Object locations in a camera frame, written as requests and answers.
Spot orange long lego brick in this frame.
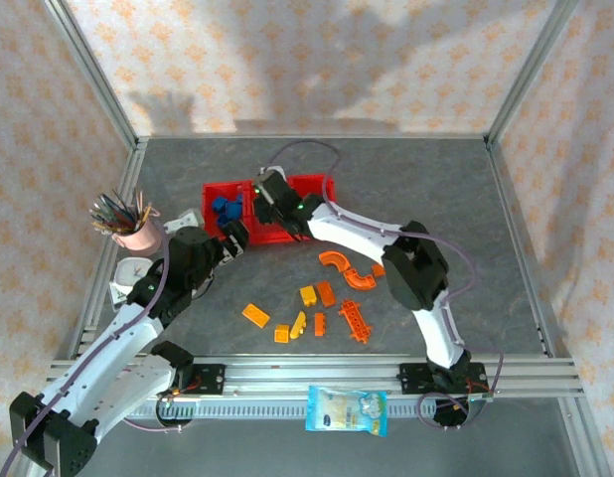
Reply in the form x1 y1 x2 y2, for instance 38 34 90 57
315 280 338 308

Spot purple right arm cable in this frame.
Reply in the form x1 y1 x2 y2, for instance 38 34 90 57
266 140 506 429

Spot orange flat lego plate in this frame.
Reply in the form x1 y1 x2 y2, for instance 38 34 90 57
240 302 271 330

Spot yellow-orange sloped lego piece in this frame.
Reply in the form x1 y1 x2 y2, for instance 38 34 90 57
288 310 309 341

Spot pink cup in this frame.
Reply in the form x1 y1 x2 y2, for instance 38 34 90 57
112 217 163 257

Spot white card green print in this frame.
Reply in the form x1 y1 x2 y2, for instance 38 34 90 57
109 281 133 313

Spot orange lego chassis piece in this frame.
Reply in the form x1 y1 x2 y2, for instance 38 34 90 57
337 298 375 345

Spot coloured pencils bundle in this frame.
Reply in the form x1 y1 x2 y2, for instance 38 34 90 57
88 187 160 236

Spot orange curved lego piece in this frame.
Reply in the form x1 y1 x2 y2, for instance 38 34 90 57
318 250 356 275
343 267 379 292

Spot red plastic bin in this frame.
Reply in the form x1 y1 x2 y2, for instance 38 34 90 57
202 179 253 240
246 173 337 247

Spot slotted cable duct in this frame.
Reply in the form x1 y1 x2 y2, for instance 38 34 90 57
131 397 468 421

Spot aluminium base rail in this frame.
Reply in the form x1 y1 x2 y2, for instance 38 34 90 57
47 354 585 399

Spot blue snack packet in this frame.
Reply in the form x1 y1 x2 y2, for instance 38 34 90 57
305 385 389 439

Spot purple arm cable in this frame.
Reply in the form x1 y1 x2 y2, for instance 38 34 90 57
0 221 172 477
266 140 506 429

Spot aluminium side rail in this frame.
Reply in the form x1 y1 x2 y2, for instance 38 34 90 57
485 137 557 360
66 137 150 360

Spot aluminium frame post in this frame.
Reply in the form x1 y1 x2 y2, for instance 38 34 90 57
42 0 141 152
484 0 580 146

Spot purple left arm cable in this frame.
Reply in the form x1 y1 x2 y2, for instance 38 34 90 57
0 221 172 477

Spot white bowl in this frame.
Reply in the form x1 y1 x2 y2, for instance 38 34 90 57
112 254 158 290

